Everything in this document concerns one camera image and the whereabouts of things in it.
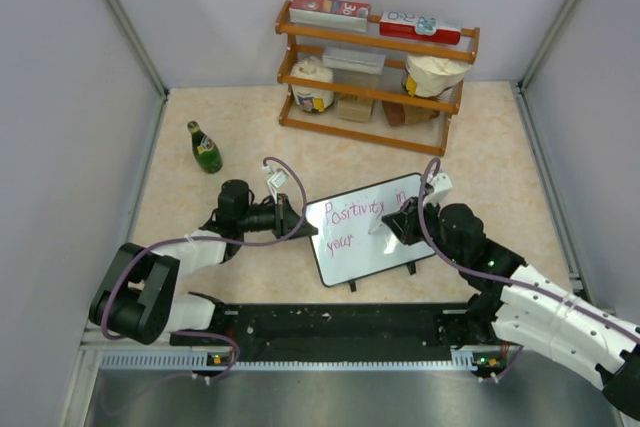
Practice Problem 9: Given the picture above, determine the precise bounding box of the white whiteboard black frame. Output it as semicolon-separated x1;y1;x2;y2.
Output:
305;173;434;287

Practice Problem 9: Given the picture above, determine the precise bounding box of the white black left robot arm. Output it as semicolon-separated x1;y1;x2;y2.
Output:
89;179;318;345

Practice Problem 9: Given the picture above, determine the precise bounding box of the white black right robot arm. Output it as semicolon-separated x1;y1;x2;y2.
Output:
381;199;639;419

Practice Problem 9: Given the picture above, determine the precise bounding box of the red white box left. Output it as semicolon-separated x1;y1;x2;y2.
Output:
289;0;371;33

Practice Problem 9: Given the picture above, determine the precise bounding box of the orange wooden shelf rack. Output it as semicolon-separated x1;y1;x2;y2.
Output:
275;0;480;156

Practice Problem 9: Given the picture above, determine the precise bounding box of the grey slotted cable duct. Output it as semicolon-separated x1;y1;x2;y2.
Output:
100;350;502;372

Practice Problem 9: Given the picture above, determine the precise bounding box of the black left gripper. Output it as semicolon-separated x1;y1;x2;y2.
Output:
238;193;317;241

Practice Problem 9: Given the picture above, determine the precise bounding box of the red white box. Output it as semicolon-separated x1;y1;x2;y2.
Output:
289;0;371;33
379;11;462;45

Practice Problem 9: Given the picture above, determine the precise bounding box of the clear plastic container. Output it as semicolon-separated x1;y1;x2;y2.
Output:
322;47;386;90

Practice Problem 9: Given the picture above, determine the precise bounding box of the red white box right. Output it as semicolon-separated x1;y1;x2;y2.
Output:
379;11;462;45

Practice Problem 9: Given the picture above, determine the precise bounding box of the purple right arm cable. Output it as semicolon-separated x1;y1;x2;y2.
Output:
417;156;640;343

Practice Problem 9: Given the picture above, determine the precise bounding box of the brown bread package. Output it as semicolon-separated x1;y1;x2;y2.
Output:
382;101;439;127

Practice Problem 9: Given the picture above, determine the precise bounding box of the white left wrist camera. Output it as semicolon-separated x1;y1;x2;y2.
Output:
262;164;289;203

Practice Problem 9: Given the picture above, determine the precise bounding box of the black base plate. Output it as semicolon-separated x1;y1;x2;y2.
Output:
169;302;506;362

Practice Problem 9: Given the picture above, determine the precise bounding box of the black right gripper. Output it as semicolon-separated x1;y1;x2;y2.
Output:
384;193;466;266

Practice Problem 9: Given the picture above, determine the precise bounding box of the green glass bottle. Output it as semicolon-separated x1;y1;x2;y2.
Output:
187;120;223;174

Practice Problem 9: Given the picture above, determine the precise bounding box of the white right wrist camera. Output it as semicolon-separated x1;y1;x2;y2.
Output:
423;173;453;206

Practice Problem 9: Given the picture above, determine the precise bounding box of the white marker pen magenta cap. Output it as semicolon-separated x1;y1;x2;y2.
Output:
368;197;418;234

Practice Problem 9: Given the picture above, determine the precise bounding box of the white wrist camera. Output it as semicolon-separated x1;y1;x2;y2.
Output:
423;173;453;206
262;164;289;203

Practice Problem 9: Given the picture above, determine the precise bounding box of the white wrapped jar right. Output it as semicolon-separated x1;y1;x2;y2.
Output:
402;55;471;98

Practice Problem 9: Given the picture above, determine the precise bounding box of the tan cardboard box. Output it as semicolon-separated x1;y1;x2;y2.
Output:
336;94;375;123

